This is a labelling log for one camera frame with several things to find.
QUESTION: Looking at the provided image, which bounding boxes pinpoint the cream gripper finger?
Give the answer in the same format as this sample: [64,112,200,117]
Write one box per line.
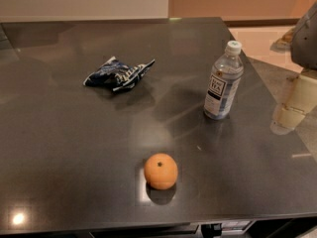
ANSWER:
[270,68,317,135]

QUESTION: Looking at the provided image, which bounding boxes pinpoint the blue chip bag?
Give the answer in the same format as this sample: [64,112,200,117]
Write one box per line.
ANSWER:
[83,57,156,92]

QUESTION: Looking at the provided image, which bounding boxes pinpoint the orange fruit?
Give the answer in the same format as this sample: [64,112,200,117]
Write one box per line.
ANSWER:
[144,153,178,190]

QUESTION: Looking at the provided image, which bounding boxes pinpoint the clear blue plastic bottle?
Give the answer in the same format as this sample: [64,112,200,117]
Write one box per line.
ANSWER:
[204,41,244,120]

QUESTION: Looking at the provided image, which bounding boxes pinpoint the black device under table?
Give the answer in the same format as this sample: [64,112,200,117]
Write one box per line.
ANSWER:
[197,219,256,238]

